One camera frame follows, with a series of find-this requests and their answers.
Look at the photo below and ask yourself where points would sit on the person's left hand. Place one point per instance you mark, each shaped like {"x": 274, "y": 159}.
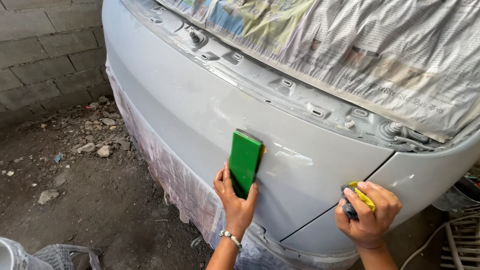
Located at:
{"x": 236, "y": 212}

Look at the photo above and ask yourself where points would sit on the person's right hand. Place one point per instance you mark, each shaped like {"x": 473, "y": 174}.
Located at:
{"x": 373, "y": 223}

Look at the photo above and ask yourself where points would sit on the yellow and grey cloth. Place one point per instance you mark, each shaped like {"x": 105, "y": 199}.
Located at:
{"x": 362, "y": 197}

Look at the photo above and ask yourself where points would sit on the green sanding block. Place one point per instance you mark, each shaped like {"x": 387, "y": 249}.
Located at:
{"x": 244, "y": 161}

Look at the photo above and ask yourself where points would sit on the grey primed car corner panel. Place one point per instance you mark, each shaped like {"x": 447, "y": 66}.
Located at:
{"x": 412, "y": 180}

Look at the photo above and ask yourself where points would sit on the newspaper masking under panel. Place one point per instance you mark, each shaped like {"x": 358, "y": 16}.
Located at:
{"x": 168, "y": 176}

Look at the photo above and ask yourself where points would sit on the grey paint-stained container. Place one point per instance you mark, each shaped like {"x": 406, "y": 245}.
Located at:
{"x": 455, "y": 195}

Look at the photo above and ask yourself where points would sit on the grey wiper spindle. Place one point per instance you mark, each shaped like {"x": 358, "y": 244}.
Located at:
{"x": 393, "y": 129}
{"x": 195, "y": 36}

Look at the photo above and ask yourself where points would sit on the small white plastic clip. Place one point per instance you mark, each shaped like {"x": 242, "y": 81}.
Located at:
{"x": 349, "y": 124}

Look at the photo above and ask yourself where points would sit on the grey primed car body panel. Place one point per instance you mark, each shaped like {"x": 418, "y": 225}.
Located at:
{"x": 180, "y": 112}

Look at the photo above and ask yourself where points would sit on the heap of rubble stones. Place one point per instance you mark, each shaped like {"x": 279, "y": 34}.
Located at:
{"x": 103, "y": 129}

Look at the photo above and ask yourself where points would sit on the newspaper masking over window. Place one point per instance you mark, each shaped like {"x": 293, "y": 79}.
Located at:
{"x": 375, "y": 52}

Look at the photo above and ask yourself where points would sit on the grey woven plastic chair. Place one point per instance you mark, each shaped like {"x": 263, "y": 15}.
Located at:
{"x": 62, "y": 257}

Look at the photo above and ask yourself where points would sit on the blue plastic scrap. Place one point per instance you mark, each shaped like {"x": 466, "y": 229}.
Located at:
{"x": 58, "y": 158}

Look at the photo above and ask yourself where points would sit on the single grey stone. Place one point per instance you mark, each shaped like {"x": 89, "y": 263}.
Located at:
{"x": 48, "y": 196}

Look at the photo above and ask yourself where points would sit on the white plastic bucket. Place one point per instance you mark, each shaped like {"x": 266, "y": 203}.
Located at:
{"x": 15, "y": 257}

